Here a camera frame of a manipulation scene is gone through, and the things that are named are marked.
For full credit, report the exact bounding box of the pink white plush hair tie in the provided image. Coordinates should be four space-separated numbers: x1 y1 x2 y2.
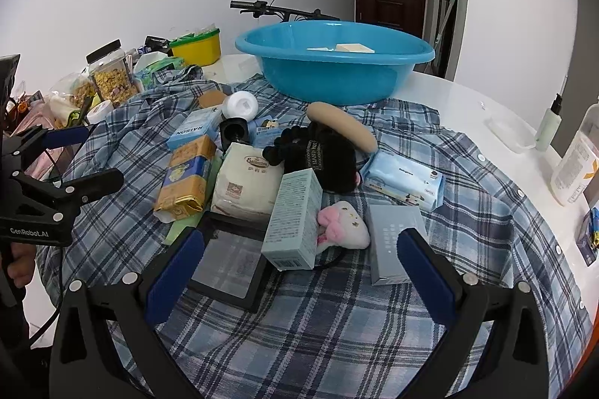
313 201 371 272

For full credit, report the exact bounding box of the white paper packet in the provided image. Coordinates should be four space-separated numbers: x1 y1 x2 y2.
210 141 287 224

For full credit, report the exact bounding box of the clear plastic tray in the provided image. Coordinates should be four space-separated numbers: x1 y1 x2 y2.
487 115 538 155

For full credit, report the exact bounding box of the light green packet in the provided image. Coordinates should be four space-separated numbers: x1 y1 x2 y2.
164 155 224 247

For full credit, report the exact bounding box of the white pump bottle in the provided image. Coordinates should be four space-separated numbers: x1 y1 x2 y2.
551 97 599 207

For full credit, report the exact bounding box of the grey rectangular box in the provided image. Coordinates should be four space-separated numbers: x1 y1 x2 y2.
365 203 429 286

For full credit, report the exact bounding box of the blue plastic basin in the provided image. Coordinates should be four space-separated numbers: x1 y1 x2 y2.
235 21 436 108

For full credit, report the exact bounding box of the person's left hand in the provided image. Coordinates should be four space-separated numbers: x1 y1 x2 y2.
8 242 37 288

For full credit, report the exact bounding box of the small dark blue box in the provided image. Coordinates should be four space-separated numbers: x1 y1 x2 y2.
575 207 599 267

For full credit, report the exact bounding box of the black cable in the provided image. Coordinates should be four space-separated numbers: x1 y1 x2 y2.
27 277 72 349

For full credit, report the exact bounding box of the black plush glove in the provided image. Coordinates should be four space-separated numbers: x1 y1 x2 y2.
262 122 362 195

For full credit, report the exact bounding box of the yellow container green lid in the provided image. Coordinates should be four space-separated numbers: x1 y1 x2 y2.
168 27 222 67

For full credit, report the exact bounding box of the pale teal tall box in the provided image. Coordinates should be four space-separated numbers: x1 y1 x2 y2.
261 169 325 273

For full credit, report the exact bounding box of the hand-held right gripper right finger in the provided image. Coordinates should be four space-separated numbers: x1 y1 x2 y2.
397 228 551 399

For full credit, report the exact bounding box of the white desktop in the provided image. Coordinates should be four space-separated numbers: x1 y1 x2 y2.
21 52 599 336

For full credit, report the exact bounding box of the orange translucent soap box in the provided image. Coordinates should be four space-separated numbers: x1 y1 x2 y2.
198 90 228 110

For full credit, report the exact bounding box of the pale green spray bottle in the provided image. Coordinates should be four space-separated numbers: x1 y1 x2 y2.
535 90 565 153

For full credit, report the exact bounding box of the light blue wipes packet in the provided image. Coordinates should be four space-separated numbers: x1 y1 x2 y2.
359 148 445 213

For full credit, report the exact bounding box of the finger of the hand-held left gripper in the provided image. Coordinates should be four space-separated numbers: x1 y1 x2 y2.
2 125 97 176
9 168 125 220

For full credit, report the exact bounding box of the pink bag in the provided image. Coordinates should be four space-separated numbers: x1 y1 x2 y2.
9 90 76 181

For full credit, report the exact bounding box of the small black container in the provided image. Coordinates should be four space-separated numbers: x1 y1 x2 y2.
219 117 250 146

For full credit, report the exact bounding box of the white round jar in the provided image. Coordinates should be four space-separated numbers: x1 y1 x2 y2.
86 100 117 125

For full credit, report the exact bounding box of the yellow foil packet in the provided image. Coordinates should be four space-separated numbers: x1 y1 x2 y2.
153 134 219 222

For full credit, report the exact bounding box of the blue and white carton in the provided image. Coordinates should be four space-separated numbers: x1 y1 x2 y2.
166 106 224 151

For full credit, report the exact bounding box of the blue plaid shirt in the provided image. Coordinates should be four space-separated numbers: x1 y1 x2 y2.
35 66 593 399

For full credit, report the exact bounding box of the clear cereal jar black lid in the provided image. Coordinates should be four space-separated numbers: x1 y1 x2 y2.
86 39 144 108

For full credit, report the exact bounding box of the black plastic bag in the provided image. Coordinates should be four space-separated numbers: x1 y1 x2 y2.
143 36 172 54

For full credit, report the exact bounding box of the cream soap bar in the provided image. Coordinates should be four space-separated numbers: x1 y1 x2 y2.
336 42 376 54

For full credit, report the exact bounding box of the black bicycle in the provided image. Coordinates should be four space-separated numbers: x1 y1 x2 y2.
229 0 340 24

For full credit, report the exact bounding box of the black box clear lid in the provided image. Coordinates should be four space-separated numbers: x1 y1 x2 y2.
187 211 268 314

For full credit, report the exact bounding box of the small pastel blue box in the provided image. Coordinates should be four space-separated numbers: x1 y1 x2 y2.
250 117 284 145

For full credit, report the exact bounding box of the bag of nuts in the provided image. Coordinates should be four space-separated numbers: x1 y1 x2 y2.
51 73 99 114

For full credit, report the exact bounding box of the green floral tissue box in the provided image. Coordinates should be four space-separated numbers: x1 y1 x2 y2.
133 56 186 89

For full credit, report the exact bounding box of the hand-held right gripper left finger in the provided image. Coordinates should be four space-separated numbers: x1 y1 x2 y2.
49 228 207 399

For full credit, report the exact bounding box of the white lotion bottle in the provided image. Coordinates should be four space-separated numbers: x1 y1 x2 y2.
221 91 259 121

